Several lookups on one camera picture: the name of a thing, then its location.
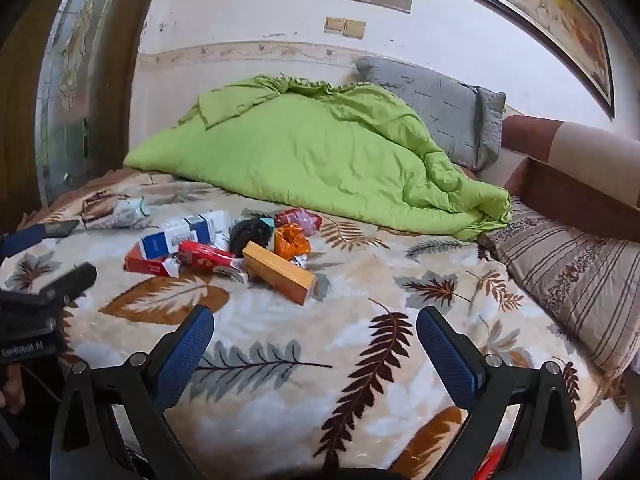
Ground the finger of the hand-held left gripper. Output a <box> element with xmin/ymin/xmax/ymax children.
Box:
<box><xmin>0</xmin><ymin>225</ymin><xmax>48</xmax><ymax>258</ymax></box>
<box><xmin>39</xmin><ymin>262</ymin><xmax>99</xmax><ymax>306</ymax></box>

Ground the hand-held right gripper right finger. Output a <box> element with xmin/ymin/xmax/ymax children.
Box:
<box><xmin>416</xmin><ymin>306</ymin><xmax>583</xmax><ymax>480</ymax></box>

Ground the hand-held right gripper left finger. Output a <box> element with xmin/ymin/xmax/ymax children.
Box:
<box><xmin>50</xmin><ymin>304</ymin><xmax>216</xmax><ymax>480</ymax></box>

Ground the red white carton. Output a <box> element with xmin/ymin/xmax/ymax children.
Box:
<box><xmin>124</xmin><ymin>242</ymin><xmax>181</xmax><ymax>278</ymax></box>

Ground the clear plastic bag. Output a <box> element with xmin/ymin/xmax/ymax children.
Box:
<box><xmin>106</xmin><ymin>196</ymin><xmax>152</xmax><ymax>229</ymax></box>

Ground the red soft cigarette pack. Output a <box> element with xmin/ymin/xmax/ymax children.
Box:
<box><xmin>176</xmin><ymin>239</ymin><xmax>253</xmax><ymax>286</ymax></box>

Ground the orange yellow box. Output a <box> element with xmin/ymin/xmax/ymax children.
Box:
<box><xmin>242</xmin><ymin>241</ymin><xmax>319</xmax><ymax>306</ymax></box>

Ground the white blue medicine box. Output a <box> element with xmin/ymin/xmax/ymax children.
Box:
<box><xmin>139</xmin><ymin>209</ymin><xmax>232</xmax><ymax>260</ymax></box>

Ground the black plastic bag ball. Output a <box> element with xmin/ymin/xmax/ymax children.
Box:
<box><xmin>229</xmin><ymin>217</ymin><xmax>273</xmax><ymax>259</ymax></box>

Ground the orange wrapper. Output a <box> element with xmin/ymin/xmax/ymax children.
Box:
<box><xmin>272</xmin><ymin>224</ymin><xmax>313</xmax><ymax>268</ymax></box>

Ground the red pink wrapper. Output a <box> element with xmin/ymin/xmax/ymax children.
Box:
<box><xmin>275</xmin><ymin>207</ymin><xmax>323</xmax><ymax>236</ymax></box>

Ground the person's left hand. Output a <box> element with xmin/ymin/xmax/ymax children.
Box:
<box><xmin>0</xmin><ymin>362</ymin><xmax>26</xmax><ymax>415</ymax></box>

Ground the leaf print blanket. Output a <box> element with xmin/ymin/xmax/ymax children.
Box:
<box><xmin>0</xmin><ymin>167</ymin><xmax>636</xmax><ymax>480</ymax></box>

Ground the striped brown pillow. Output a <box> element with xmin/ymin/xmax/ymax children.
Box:
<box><xmin>477</xmin><ymin>197</ymin><xmax>640</xmax><ymax>378</ymax></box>

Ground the glass panelled wooden door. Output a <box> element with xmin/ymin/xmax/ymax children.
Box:
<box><xmin>0</xmin><ymin>0</ymin><xmax>171</xmax><ymax>233</ymax></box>

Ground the brown beige padded headboard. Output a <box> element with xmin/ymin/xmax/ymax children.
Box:
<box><xmin>500</xmin><ymin>114</ymin><xmax>640</xmax><ymax>243</ymax></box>

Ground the green quilt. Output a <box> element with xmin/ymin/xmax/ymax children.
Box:
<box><xmin>122</xmin><ymin>74</ymin><xmax>513</xmax><ymax>242</ymax></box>

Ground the grey quilted pillow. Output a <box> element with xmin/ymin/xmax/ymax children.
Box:
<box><xmin>354</xmin><ymin>55</ymin><xmax>507</xmax><ymax>173</ymax></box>

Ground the framed wall painting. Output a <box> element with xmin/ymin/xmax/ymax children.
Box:
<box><xmin>415</xmin><ymin>0</ymin><xmax>616</xmax><ymax>120</ymax></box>

